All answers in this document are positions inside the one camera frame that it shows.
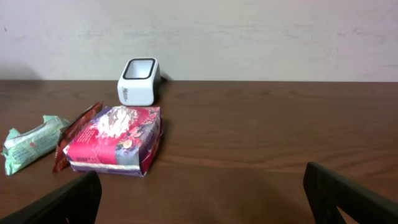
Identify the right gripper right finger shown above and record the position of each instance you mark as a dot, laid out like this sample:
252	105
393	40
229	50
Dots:
328	193

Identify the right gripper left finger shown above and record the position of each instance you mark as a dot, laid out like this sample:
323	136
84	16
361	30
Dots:
76	202

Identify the red brown snack wrapper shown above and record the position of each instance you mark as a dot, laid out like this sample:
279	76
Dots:
70	131

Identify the red purple tissue pack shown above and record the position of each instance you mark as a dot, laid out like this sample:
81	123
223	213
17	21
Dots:
118	140

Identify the green wet wipes pack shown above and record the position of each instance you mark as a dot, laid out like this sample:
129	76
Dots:
21	149

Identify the white barcode scanner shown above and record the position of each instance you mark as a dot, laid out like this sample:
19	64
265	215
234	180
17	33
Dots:
139	82

